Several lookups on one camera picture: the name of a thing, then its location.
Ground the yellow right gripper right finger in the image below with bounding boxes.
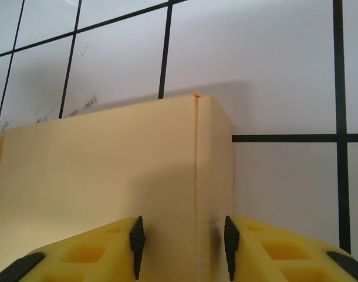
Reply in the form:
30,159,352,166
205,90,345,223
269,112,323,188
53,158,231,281
222,215,358,282

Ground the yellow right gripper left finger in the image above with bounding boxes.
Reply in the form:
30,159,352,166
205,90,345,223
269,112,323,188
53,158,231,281
0,216,146,282

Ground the yellow paper box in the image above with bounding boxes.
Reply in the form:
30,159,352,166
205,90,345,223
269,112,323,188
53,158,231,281
0,92,235,282

